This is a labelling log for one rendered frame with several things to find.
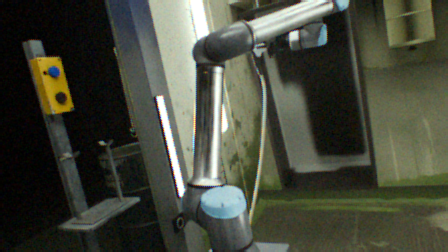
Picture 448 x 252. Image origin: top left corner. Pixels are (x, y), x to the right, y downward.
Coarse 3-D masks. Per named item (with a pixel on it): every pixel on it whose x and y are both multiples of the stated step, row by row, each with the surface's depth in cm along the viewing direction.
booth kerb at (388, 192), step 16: (272, 192) 305; (288, 192) 298; (304, 192) 291; (320, 192) 285; (336, 192) 278; (352, 192) 272; (368, 192) 267; (384, 192) 261; (400, 192) 256; (416, 192) 251; (432, 192) 246
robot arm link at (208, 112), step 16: (192, 48) 125; (208, 64) 118; (224, 64) 122; (208, 80) 118; (208, 96) 118; (208, 112) 118; (208, 128) 118; (208, 144) 118; (208, 160) 118; (192, 176) 122; (208, 176) 119; (192, 192) 118; (192, 208) 117
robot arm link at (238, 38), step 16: (320, 0) 127; (336, 0) 128; (272, 16) 116; (288, 16) 118; (304, 16) 122; (320, 16) 129; (224, 32) 109; (240, 32) 108; (256, 32) 112; (272, 32) 116; (208, 48) 113; (224, 48) 110; (240, 48) 110
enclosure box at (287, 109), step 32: (288, 0) 166; (352, 0) 155; (288, 32) 206; (352, 32) 161; (288, 64) 215; (320, 64) 207; (352, 64) 200; (288, 96) 224; (320, 96) 216; (352, 96) 208; (288, 128) 234; (320, 128) 225; (352, 128) 217; (288, 160) 239; (320, 160) 236; (352, 160) 226
